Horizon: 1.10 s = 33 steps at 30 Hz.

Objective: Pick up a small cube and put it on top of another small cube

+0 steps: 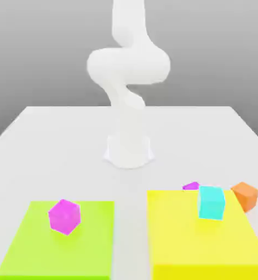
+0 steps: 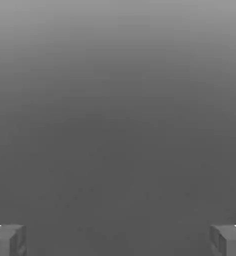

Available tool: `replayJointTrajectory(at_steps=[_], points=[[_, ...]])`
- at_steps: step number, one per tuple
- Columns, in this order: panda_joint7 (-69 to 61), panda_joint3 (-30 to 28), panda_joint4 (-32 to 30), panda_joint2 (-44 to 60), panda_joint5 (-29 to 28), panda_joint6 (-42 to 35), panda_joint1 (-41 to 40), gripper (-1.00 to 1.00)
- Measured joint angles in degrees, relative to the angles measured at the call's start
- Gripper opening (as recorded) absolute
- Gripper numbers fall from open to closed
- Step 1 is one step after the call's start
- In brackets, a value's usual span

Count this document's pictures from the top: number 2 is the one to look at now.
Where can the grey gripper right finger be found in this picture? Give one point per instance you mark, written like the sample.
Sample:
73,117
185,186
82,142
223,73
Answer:
230,241

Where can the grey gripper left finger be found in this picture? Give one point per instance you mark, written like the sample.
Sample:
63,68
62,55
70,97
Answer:
3,240

